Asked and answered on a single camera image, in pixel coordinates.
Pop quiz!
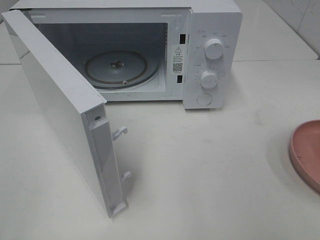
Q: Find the glass microwave turntable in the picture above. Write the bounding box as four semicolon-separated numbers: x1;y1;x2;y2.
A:
84;50;160;90

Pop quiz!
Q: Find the white microwave door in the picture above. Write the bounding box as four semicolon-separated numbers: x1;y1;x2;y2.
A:
2;10;131;217

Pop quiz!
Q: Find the white warning label sticker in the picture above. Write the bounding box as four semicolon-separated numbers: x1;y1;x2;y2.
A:
171;44;185;74

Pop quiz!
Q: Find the round white door button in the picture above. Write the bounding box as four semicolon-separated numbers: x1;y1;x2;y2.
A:
196;93;212;106

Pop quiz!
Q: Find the pink round plate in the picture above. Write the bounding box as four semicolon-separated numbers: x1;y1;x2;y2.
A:
289;119;320;192

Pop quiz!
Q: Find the white microwave oven body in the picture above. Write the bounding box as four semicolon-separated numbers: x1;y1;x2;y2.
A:
6;0;243;110

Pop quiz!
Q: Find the white microwave knob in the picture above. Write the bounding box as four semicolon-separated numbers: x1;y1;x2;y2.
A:
203;36;225;60
199;71;219;89

